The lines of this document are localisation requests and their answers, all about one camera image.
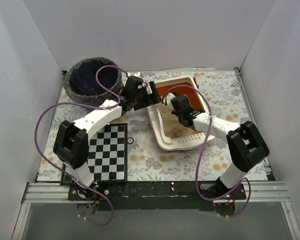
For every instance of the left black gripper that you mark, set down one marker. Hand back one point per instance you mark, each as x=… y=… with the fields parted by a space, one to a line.
x=152 y=90

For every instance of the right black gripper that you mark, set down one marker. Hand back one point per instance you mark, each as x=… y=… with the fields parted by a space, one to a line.
x=172 y=104

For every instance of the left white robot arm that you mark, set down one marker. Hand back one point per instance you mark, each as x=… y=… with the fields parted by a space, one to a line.
x=110 y=110

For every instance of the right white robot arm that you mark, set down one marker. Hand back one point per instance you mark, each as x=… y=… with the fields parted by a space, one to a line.
x=245 y=143

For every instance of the red toy car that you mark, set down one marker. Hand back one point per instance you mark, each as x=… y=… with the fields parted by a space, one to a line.
x=195 y=81

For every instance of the black white chessboard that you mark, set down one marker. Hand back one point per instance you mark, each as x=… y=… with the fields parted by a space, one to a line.
x=105 y=152

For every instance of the blue trash bin with bag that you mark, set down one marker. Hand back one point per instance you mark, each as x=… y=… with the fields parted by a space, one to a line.
x=82 y=82

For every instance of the black chess piece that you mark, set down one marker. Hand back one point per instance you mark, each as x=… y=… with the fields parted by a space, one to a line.
x=112 y=175

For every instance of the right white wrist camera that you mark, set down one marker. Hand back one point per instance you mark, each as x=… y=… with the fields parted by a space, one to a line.
x=167 y=99

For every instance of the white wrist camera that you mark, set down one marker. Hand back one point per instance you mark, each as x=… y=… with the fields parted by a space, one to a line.
x=137 y=74
x=167 y=99

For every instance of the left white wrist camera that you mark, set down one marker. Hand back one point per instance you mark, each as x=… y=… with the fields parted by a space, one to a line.
x=137 y=74

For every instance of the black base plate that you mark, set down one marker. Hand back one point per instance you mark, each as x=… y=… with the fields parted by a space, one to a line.
x=151 y=195

